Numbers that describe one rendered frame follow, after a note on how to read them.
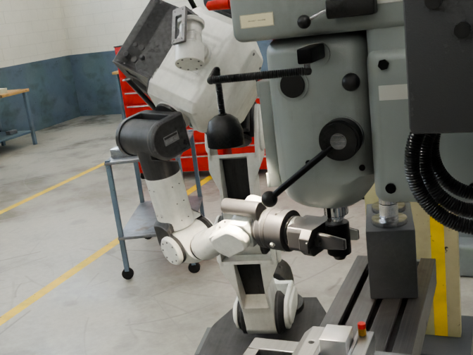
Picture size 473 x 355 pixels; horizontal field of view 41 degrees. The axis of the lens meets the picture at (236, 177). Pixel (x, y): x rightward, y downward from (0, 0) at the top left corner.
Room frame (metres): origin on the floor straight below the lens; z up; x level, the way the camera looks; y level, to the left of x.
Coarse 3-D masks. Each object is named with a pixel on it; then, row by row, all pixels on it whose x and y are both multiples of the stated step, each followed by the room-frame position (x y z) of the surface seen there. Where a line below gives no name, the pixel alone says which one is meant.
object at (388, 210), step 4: (380, 200) 1.51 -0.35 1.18; (380, 204) 1.51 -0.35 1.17; (384, 204) 1.50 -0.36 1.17; (388, 204) 1.49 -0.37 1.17; (392, 204) 1.49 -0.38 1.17; (396, 204) 1.50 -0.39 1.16; (380, 208) 1.51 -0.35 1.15; (384, 208) 1.50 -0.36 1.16; (388, 208) 1.49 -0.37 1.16; (392, 208) 1.49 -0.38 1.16; (396, 208) 1.50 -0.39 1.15; (380, 212) 1.51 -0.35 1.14; (384, 212) 1.50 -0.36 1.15; (388, 212) 1.49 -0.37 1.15; (392, 212) 1.49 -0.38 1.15; (396, 212) 1.50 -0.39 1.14; (380, 216) 1.51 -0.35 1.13; (384, 216) 1.50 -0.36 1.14; (388, 216) 1.49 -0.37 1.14; (392, 216) 1.49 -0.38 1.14; (396, 216) 1.50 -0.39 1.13
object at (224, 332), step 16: (288, 272) 2.16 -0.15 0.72; (304, 304) 2.19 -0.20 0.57; (320, 304) 2.17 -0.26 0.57; (224, 320) 2.14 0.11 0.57; (304, 320) 2.06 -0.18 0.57; (320, 320) 2.04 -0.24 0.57; (208, 336) 2.04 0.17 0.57; (224, 336) 2.02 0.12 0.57; (240, 336) 2.01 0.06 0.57; (256, 336) 1.99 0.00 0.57; (272, 336) 1.98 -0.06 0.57; (288, 336) 1.97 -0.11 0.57; (208, 352) 1.93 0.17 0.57; (224, 352) 1.91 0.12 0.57; (240, 352) 1.90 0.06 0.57
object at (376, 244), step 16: (368, 208) 1.64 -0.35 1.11; (400, 208) 1.57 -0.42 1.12; (368, 224) 1.52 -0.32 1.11; (384, 224) 1.48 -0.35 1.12; (400, 224) 1.47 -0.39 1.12; (368, 240) 1.47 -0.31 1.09; (384, 240) 1.46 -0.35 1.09; (400, 240) 1.45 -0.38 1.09; (368, 256) 1.47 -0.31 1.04; (384, 256) 1.46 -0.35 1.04; (400, 256) 1.45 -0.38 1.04; (416, 256) 1.45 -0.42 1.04; (384, 272) 1.46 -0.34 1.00; (400, 272) 1.45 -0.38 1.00; (416, 272) 1.44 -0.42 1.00; (384, 288) 1.46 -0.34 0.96; (400, 288) 1.45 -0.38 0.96; (416, 288) 1.44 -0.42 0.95
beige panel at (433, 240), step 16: (368, 192) 2.85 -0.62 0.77; (416, 208) 2.76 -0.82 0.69; (416, 224) 2.77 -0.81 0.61; (432, 224) 2.73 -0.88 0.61; (416, 240) 2.77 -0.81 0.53; (432, 240) 2.73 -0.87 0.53; (448, 240) 2.71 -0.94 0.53; (432, 256) 2.73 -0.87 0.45; (448, 256) 2.71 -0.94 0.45; (448, 272) 2.71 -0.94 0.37; (448, 288) 2.71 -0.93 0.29; (432, 304) 2.74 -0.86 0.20; (448, 304) 2.71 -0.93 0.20; (432, 320) 2.74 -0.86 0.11; (448, 320) 2.71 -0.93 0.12; (464, 320) 2.84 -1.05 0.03; (432, 336) 2.74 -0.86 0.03; (448, 336) 2.71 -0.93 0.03; (464, 336) 2.70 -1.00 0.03; (432, 352) 2.60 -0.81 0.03; (448, 352) 2.58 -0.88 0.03; (464, 352) 2.56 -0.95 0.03
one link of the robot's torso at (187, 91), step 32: (160, 0) 1.64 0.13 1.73; (192, 0) 1.63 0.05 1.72; (160, 32) 1.59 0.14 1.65; (224, 32) 1.54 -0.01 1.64; (128, 64) 1.57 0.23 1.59; (160, 64) 1.54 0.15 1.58; (224, 64) 1.51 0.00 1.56; (256, 64) 1.60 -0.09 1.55; (160, 96) 1.51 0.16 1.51; (192, 96) 1.47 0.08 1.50; (224, 96) 1.50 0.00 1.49; (256, 96) 1.70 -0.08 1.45
